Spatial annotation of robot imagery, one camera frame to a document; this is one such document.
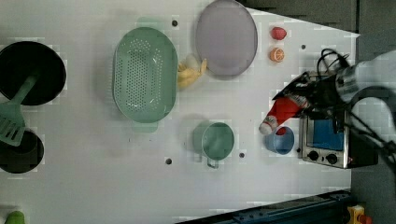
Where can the lilac oval plate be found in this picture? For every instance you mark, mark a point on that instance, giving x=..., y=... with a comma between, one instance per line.
x=226, y=36

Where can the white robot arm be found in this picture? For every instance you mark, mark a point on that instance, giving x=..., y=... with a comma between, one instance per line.
x=370, y=79

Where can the orange half toy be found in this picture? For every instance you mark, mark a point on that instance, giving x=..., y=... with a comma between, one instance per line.
x=277, y=55

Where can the strawberry toy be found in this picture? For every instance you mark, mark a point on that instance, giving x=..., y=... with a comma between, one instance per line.
x=278, y=33

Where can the blue frame rail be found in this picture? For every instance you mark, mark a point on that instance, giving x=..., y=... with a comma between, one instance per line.
x=326, y=208

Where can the red yellow emergency button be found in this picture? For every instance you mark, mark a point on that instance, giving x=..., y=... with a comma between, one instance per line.
x=358, y=216

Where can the green round object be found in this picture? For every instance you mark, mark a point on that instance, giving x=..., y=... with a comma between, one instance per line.
x=16, y=217

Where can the yellow banana toy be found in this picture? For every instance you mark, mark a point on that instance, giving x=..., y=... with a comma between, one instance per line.
x=187, y=75

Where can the large black pot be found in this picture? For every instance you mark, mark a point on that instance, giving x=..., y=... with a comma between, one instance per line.
x=24, y=59

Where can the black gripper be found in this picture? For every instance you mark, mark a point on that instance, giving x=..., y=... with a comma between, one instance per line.
x=320, y=92

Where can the green measuring cup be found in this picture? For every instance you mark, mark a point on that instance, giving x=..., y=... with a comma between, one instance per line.
x=213, y=140

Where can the blue cup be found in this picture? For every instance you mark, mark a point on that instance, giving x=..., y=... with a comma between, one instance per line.
x=280, y=141

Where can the green perforated colander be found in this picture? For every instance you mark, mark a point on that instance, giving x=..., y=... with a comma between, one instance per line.
x=145, y=75

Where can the green spatula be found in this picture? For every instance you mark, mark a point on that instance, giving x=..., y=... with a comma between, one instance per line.
x=12, y=122

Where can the black steel toaster oven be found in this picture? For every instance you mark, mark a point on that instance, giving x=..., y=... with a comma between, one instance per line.
x=325, y=138

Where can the red ketchup bottle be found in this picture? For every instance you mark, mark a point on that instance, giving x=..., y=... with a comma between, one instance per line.
x=283, y=109

